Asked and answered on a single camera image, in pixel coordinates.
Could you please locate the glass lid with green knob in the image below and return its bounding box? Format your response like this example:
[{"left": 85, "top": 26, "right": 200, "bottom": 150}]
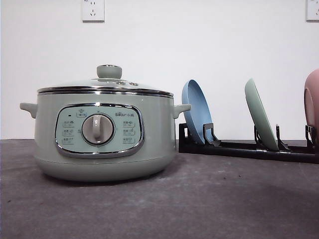
[{"left": 37, "top": 64, "right": 173, "bottom": 97}]

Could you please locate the green plate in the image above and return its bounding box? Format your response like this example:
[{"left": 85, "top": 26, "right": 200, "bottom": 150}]
[{"left": 244, "top": 78, "right": 279, "bottom": 151}]

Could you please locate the blue plate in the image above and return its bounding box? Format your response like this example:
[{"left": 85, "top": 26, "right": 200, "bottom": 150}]
[{"left": 182, "top": 80, "right": 212, "bottom": 144}]

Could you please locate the green electric steamer pot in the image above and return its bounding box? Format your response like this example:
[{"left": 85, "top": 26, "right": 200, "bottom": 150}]
[{"left": 20, "top": 96, "right": 191, "bottom": 182}]

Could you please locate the pink plate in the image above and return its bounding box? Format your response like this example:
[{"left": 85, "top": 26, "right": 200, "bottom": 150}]
[{"left": 304, "top": 68, "right": 319, "bottom": 137}]

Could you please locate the black dish rack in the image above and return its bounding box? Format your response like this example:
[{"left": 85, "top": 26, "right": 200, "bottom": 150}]
[{"left": 179, "top": 122, "right": 319, "bottom": 164}]

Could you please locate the white wall socket left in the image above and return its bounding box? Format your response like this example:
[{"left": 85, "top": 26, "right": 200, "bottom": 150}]
[{"left": 82, "top": 0, "right": 105, "bottom": 23}]

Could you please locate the white wall socket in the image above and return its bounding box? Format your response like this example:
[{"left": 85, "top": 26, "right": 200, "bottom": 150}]
[
  {"left": 82, "top": 0, "right": 105, "bottom": 23},
  {"left": 306, "top": 0, "right": 319, "bottom": 23}
]

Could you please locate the white wall socket right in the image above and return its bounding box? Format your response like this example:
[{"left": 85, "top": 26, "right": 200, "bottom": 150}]
[{"left": 306, "top": 0, "right": 319, "bottom": 23}]

